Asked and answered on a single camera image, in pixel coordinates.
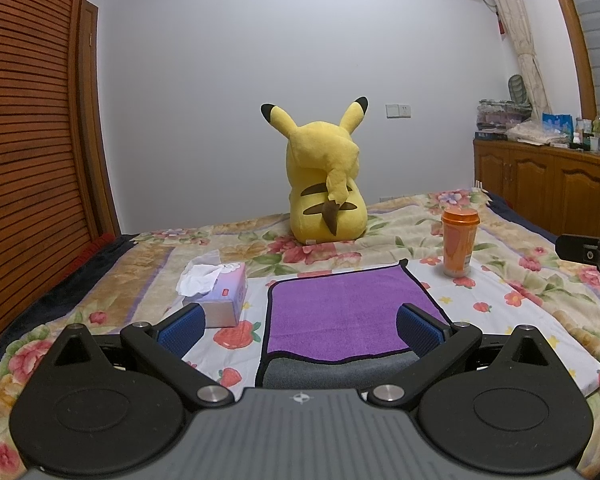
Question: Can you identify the purple tissue box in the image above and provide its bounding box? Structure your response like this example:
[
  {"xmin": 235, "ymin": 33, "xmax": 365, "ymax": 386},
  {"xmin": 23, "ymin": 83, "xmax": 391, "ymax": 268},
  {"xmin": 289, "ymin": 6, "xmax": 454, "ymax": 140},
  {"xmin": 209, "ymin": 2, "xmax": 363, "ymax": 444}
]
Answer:
[{"xmin": 176, "ymin": 263, "xmax": 247, "ymax": 328}]

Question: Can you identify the wooden slatted wardrobe door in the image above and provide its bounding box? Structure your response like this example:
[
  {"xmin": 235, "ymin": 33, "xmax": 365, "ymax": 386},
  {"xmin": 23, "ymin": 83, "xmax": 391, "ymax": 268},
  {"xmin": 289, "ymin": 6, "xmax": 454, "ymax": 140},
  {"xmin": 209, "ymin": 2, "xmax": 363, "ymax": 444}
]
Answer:
[{"xmin": 0, "ymin": 0, "xmax": 106, "ymax": 338}]

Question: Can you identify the wooden room door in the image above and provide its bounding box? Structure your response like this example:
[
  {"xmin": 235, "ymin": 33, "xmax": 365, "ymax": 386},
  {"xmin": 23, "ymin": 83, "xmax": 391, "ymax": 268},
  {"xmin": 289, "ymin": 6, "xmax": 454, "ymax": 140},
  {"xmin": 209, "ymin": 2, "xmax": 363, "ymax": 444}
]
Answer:
[{"xmin": 78, "ymin": 1, "xmax": 121, "ymax": 236}]

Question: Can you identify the blue picture box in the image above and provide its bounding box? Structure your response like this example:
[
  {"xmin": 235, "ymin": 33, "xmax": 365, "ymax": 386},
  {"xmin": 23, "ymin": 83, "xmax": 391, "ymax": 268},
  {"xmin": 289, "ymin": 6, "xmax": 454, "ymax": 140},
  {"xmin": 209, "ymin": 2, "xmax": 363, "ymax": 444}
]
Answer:
[{"xmin": 542, "ymin": 113, "xmax": 573, "ymax": 136}]

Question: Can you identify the beige tied curtain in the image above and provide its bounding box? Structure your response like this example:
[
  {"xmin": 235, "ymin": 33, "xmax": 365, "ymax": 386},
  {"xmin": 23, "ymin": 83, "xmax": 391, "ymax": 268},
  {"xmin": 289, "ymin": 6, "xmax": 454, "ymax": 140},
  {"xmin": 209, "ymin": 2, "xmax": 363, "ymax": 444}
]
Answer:
[{"xmin": 494, "ymin": 0, "xmax": 552, "ymax": 120}]

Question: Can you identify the floral bed blanket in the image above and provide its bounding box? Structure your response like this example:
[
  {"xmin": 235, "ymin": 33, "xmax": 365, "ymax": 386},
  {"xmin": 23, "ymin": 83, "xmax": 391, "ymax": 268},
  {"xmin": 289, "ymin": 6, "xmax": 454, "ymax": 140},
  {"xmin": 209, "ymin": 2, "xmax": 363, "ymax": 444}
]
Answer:
[{"xmin": 0, "ymin": 188, "xmax": 600, "ymax": 479}]

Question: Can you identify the yellow Pikachu plush toy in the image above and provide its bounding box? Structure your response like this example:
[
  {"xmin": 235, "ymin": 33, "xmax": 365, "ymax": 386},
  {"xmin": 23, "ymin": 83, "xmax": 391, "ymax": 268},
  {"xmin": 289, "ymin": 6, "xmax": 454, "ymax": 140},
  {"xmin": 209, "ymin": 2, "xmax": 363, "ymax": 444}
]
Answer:
[{"xmin": 261, "ymin": 96, "xmax": 368, "ymax": 245}]

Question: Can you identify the stack of folded clothes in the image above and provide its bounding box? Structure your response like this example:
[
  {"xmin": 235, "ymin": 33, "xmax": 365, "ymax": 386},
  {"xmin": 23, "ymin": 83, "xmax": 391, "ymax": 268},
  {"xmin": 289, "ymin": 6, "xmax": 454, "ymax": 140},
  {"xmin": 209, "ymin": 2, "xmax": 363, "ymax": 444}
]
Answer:
[{"xmin": 476, "ymin": 99, "xmax": 532, "ymax": 132}]

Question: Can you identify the wooden sideboard cabinet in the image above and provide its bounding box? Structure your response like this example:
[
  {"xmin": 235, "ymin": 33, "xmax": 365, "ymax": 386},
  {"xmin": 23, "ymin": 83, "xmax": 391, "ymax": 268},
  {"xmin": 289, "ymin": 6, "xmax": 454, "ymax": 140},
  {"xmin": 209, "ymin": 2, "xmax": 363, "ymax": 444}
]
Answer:
[{"xmin": 474, "ymin": 140, "xmax": 600, "ymax": 237}]

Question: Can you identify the orange lidded cup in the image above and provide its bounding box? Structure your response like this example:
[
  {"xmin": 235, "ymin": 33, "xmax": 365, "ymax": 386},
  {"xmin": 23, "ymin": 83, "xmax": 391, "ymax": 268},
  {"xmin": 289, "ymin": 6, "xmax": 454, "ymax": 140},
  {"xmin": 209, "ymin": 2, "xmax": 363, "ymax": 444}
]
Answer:
[{"xmin": 441, "ymin": 207, "xmax": 480, "ymax": 278}]

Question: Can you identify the white wall switch plate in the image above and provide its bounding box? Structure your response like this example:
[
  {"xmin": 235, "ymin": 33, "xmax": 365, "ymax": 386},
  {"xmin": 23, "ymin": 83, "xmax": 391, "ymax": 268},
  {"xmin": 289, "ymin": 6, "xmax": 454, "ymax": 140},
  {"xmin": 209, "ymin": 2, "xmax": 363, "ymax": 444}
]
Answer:
[{"xmin": 386, "ymin": 104, "xmax": 412, "ymax": 119}]

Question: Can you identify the purple and grey towel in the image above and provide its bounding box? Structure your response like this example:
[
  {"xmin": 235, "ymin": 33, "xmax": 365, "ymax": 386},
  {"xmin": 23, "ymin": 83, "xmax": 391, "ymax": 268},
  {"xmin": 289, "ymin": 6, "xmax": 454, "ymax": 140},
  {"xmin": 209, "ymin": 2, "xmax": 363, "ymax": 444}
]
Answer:
[{"xmin": 256, "ymin": 259, "xmax": 450, "ymax": 389}]

